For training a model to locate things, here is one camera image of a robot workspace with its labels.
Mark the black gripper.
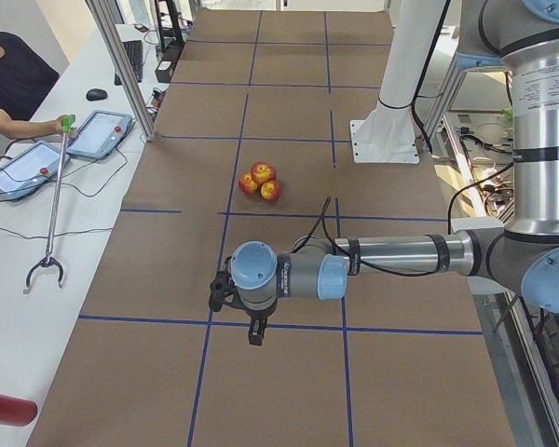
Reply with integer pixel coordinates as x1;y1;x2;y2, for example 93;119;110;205
243;300;276;345

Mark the lone red yellow apple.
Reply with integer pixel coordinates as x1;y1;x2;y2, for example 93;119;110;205
251;161;277;185

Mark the person's hand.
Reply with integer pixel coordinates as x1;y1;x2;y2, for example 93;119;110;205
54;115;77;139

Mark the right red yellow apple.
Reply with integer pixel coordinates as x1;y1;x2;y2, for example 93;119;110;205
259;180;281;201

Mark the left red yellow apple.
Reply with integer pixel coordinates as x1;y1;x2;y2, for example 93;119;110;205
238;172;259;195

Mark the brown paper table cover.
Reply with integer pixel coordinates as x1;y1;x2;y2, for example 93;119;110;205
29;10;514;446

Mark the white plastic chair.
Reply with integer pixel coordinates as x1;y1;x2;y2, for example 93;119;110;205
452;216;509;296

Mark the far blue teach pendant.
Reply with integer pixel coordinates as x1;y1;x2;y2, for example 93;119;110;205
67;110;133;160

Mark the blue teach pendant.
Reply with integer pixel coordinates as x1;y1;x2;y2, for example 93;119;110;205
67;110;133;160
0;141;61;201

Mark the red cylinder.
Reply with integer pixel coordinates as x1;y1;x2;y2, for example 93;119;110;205
0;394;38;427

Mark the near blue teach pendant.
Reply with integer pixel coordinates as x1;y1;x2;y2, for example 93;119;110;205
0;141;61;201

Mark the black box with label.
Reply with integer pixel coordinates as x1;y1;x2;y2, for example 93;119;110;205
155;61;175;84

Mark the silver reacher grabber tool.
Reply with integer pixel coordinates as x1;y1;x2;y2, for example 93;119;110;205
23;135;69;294

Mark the black computer mouse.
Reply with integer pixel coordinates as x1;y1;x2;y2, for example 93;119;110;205
86;88;108;102

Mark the black keyboard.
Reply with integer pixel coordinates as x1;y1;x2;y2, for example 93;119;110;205
122;40;143;83

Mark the person in black shirt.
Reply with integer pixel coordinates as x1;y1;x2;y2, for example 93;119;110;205
0;32;64;140

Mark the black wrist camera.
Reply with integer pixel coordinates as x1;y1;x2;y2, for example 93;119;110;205
209;270;236;312

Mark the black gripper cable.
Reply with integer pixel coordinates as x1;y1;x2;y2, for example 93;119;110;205
291;196;448;277

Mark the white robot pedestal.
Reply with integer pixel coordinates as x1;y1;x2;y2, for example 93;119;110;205
350;0;450;164

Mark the aluminium frame column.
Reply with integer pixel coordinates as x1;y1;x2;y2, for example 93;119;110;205
87;0;156;142

